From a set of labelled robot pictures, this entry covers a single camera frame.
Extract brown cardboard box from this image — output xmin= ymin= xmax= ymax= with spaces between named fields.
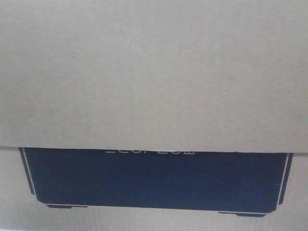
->
xmin=0 ymin=0 xmax=308 ymax=231

